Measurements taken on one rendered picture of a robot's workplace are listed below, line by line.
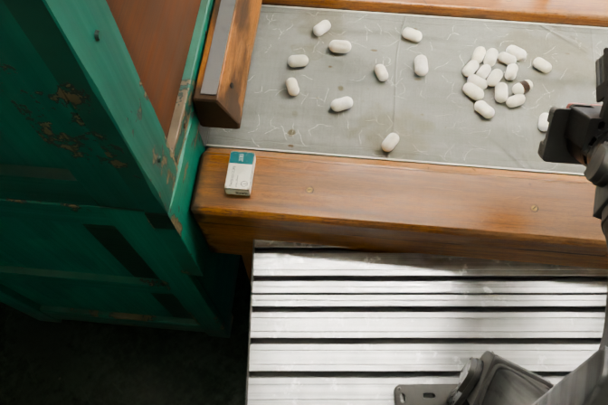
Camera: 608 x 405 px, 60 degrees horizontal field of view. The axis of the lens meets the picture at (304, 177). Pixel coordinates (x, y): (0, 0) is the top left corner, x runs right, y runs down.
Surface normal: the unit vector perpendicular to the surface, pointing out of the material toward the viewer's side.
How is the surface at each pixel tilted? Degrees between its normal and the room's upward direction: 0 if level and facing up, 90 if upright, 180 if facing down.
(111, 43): 90
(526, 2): 0
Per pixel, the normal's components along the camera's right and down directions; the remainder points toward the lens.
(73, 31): 1.00, 0.08
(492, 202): 0.00, -0.46
